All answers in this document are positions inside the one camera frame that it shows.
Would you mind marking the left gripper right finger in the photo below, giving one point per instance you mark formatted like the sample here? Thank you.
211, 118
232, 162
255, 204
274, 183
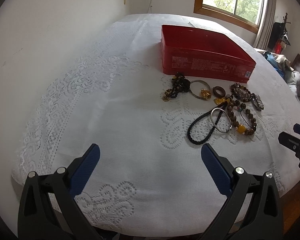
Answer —
263, 219

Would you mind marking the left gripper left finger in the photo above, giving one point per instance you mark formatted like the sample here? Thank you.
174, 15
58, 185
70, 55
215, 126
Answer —
36, 217

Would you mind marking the silver metal wristwatch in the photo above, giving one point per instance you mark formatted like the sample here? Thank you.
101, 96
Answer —
258, 104

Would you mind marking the black cord gold pendant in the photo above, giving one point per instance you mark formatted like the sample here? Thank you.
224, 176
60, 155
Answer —
201, 129

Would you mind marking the clear silver bangle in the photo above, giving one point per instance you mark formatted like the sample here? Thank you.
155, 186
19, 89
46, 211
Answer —
220, 120

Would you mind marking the gold charm ornament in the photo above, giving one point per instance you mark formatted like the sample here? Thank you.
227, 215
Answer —
206, 94

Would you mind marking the dark bead necklace gold charm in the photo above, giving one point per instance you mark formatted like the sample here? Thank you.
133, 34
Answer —
180, 84

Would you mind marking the pile of clothes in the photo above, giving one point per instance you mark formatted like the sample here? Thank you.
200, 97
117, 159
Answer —
282, 65

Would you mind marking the coat rack with clothes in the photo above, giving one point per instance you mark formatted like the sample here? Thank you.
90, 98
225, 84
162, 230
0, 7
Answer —
279, 36

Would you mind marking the grey curtain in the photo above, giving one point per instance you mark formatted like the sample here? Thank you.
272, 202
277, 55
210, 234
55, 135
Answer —
266, 24

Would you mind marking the silver metal bangle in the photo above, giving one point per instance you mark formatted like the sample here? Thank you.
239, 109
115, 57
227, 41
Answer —
196, 86

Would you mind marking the red metal tin box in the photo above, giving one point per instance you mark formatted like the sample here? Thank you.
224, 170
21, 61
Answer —
203, 53

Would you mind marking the wooden framed window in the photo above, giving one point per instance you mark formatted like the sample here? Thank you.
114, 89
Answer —
246, 14

